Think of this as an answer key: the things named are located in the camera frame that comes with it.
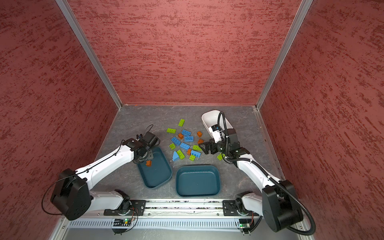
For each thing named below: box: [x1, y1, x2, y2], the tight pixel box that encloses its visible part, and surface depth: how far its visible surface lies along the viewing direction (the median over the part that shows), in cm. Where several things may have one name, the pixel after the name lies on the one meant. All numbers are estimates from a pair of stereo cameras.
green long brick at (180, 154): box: [176, 149, 186, 160], surface depth 94 cm
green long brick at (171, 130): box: [166, 128, 177, 134], surface depth 108 cm
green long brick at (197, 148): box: [192, 145, 203, 152], surface depth 99 cm
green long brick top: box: [178, 119, 185, 127], surface depth 112 cm
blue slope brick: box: [172, 151, 179, 161], surface depth 92 cm
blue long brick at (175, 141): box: [171, 136, 181, 146], surface depth 102 cm
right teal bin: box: [175, 165, 221, 197], surface depth 85 cm
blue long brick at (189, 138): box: [184, 136, 194, 142], surface depth 102 cm
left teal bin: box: [137, 146, 173, 189], surface depth 87 cm
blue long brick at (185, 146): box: [180, 142, 191, 150], surface depth 99 cm
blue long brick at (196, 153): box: [191, 150, 202, 158], surface depth 94 cm
